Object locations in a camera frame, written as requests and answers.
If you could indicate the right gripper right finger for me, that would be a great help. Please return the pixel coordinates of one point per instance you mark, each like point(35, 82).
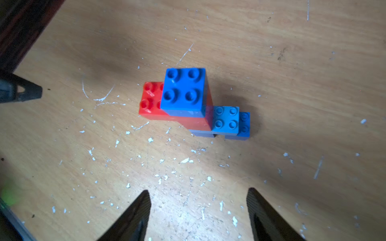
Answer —
point(266, 223)

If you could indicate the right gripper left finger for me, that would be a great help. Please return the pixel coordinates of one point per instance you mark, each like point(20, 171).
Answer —
point(132, 224)

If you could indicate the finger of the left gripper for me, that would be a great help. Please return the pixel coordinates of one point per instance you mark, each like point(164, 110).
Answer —
point(17, 89)

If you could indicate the blue 2x2 brick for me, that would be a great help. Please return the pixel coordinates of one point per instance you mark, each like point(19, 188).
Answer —
point(244, 128)
point(203, 134)
point(185, 92)

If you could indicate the light blue 2x4 brick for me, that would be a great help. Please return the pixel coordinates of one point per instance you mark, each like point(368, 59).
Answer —
point(225, 121)

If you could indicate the red 2x4 brick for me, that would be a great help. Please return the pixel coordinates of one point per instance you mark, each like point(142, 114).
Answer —
point(149, 107)

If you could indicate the aluminium front rail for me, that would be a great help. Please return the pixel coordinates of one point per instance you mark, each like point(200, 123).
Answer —
point(12, 229)

